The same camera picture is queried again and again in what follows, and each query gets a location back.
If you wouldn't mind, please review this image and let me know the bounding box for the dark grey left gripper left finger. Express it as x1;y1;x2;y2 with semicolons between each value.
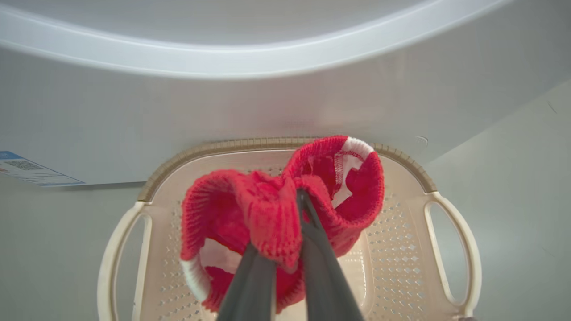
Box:
217;243;277;321

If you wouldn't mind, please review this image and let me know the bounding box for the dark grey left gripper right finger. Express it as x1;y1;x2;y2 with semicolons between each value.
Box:
296;189;364;321

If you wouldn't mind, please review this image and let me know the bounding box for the red basketball jersey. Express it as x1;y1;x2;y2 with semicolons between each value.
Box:
180;135;385;315

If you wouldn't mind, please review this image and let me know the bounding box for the cream perforated laundry basket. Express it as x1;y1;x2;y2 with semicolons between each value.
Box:
97;137;483;321

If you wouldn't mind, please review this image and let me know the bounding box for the white front-load washing machine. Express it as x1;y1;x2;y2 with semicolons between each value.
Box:
0;0;571;188

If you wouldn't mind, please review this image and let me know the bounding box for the blue energy label sticker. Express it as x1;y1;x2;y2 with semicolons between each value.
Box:
0;151;86;187

